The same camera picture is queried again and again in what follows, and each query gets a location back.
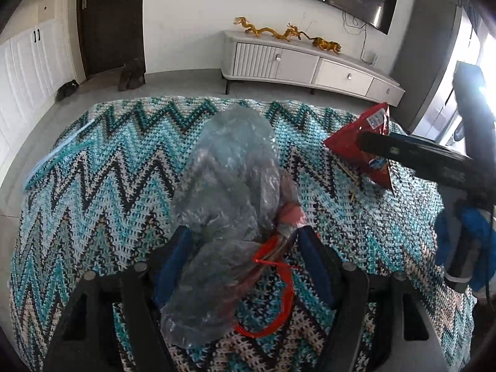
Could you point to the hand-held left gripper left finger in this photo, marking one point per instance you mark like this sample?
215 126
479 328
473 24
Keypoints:
174 265

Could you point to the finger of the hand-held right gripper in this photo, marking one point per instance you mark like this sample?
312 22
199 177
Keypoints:
418 153

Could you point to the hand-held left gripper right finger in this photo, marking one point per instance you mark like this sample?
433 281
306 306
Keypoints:
314 265

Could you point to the red snack packet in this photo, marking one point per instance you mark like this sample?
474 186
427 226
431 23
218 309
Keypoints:
348 139

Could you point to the person's right hand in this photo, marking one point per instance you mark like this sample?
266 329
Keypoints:
484 248

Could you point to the small wooden sticks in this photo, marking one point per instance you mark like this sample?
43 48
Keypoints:
350 176

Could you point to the tall grey cabinet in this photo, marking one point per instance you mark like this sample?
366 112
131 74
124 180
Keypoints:
426 46

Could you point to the zigzag knitted tablecloth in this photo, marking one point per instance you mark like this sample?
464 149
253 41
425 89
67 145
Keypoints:
116 170

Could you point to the golden tiger figurine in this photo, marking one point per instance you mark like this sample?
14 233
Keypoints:
327 45

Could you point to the white television cabinet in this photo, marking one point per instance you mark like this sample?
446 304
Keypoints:
302 66

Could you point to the clear blue plastic strip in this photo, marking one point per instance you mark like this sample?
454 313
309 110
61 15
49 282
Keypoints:
58 155

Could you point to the golden dragon figurine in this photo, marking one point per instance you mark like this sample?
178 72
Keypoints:
267 31

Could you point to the black shoes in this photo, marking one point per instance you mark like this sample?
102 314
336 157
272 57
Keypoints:
68 91

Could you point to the white cupboard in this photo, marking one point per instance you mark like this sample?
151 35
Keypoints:
27 69

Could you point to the dark brown door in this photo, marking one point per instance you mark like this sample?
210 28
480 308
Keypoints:
112 19

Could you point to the white wall socket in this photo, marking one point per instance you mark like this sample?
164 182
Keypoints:
374 59

